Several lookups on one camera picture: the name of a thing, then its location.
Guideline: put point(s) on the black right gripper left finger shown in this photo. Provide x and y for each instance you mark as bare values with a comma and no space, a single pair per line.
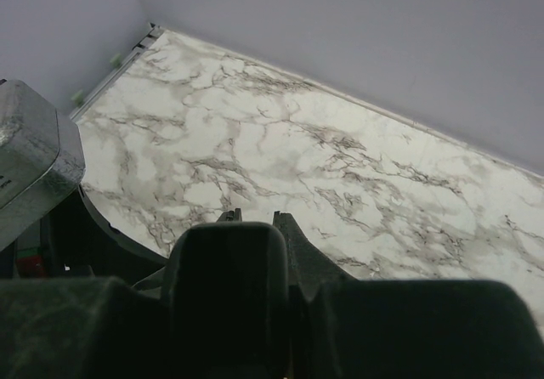
223,313

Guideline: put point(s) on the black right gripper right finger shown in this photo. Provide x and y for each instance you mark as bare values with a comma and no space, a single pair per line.
343,327

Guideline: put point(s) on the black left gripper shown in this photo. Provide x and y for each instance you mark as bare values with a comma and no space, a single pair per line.
76,240

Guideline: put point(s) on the orange black utility knife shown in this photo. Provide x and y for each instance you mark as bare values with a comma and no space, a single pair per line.
231,216

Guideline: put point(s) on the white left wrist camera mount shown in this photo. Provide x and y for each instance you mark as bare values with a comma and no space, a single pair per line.
42,160

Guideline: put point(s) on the aluminium side rail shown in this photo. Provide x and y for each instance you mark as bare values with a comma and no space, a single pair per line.
119,64

